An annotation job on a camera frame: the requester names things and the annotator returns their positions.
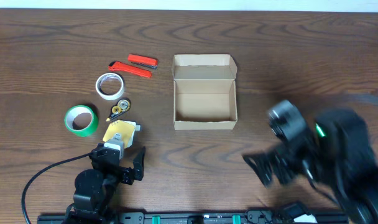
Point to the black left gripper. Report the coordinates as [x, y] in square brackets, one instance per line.
[121, 171]

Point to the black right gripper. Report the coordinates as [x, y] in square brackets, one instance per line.
[278, 165]

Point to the yellow sticky note pad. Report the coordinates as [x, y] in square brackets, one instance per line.
[125, 131]

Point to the green tape roll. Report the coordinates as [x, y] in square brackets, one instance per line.
[81, 120]

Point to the white tape roll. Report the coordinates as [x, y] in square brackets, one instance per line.
[110, 86]

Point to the cardboard box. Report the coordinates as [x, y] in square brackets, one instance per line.
[204, 92]

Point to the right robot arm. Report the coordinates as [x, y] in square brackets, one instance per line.
[336, 153]

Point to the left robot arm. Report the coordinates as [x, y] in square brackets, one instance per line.
[94, 188]

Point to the black yellow correction tape dispenser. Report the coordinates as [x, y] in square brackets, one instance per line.
[121, 107]

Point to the orange utility knife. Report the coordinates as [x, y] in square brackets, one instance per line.
[122, 67]

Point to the black mounting rail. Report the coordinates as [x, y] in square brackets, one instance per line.
[260, 216]

